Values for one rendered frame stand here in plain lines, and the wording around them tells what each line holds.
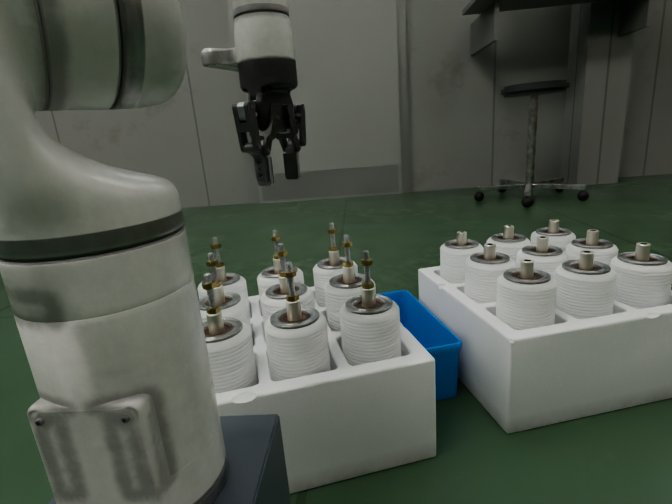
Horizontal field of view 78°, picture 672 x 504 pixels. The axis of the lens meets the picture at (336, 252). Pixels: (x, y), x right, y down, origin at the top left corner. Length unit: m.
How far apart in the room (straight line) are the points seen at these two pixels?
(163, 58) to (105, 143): 3.85
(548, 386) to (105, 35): 0.76
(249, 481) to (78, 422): 0.12
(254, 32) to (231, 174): 3.13
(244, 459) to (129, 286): 0.16
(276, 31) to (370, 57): 2.94
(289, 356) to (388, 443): 0.21
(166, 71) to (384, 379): 0.51
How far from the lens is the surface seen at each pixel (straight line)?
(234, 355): 0.62
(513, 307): 0.77
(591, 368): 0.85
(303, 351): 0.62
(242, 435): 0.35
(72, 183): 0.22
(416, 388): 0.67
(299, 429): 0.65
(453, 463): 0.76
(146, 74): 0.24
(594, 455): 0.83
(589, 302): 0.84
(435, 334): 0.94
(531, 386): 0.79
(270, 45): 0.56
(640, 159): 4.18
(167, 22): 0.24
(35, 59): 0.23
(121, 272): 0.22
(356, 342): 0.65
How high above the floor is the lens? 0.52
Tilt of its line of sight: 16 degrees down
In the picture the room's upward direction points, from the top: 5 degrees counter-clockwise
